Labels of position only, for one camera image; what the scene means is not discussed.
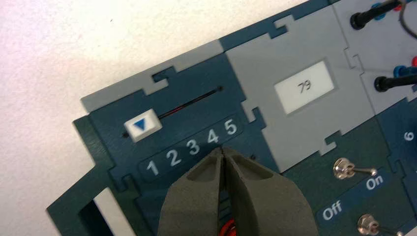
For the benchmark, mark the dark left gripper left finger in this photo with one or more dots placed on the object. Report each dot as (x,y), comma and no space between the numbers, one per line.
(192,202)

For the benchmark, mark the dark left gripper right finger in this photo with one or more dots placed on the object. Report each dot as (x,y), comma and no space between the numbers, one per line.
(264,205)

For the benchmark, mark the white slider knob blue triangle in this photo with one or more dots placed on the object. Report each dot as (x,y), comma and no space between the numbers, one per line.
(142,125)

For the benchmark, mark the red round push button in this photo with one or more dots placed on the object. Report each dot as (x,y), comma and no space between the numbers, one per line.
(228,228)

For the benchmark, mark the teal grey control box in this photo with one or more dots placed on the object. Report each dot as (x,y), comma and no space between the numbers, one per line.
(293,143)

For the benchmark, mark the small white number display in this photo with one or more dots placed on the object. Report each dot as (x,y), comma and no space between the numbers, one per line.
(304,87)

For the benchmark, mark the black banana plug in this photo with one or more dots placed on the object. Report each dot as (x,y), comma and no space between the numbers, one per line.
(368,15)
(394,83)

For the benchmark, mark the blue banana plug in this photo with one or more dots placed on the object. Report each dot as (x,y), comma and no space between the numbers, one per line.
(402,70)
(378,6)

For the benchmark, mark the red banana plug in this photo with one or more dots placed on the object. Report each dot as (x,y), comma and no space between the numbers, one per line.
(397,7)
(414,61)

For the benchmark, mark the metal toggle switch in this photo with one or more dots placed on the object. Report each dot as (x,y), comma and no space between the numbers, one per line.
(368,225)
(345,169)

